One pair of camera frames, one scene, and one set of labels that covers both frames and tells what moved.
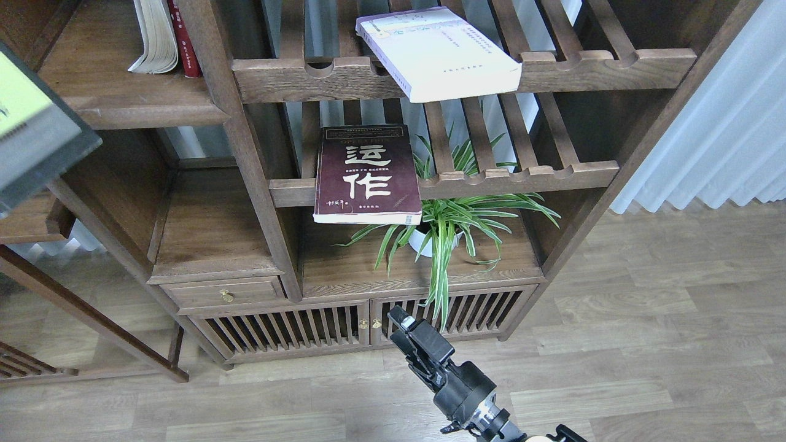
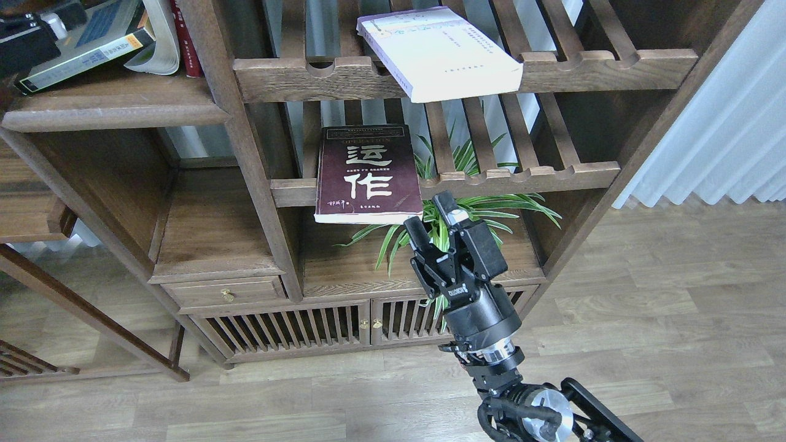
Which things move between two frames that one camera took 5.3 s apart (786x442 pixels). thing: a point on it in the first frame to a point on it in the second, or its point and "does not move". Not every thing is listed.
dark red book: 366,175 does not move
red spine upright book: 189,56 does not move
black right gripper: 463,393 to 460,277
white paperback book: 436,52 does not move
